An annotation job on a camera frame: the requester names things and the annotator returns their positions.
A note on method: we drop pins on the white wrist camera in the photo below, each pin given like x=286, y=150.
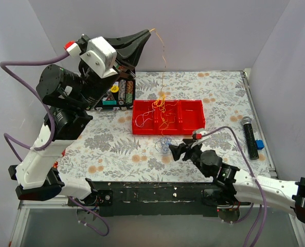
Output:
x=100, y=56
x=199, y=136

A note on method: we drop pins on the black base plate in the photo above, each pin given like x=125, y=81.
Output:
x=160, y=198

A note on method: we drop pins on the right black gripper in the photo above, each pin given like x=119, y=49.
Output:
x=189, y=152

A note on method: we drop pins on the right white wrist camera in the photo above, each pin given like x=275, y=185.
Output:
x=199, y=136

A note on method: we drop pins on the small blue block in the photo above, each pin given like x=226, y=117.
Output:
x=260, y=144

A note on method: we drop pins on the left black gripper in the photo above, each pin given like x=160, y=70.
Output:
x=124, y=66

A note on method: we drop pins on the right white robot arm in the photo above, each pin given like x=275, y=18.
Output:
x=239, y=185

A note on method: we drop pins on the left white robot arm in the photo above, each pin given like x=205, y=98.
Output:
x=69, y=86

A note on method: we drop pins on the aluminium frame rail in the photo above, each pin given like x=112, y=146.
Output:
x=49, y=223

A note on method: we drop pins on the black poker chip case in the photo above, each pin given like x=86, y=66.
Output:
x=120, y=96

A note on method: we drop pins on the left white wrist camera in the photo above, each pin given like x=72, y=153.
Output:
x=100, y=56

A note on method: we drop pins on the black microphone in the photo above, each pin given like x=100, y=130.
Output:
x=250, y=138

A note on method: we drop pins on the red three-compartment bin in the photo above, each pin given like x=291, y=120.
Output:
x=169, y=117

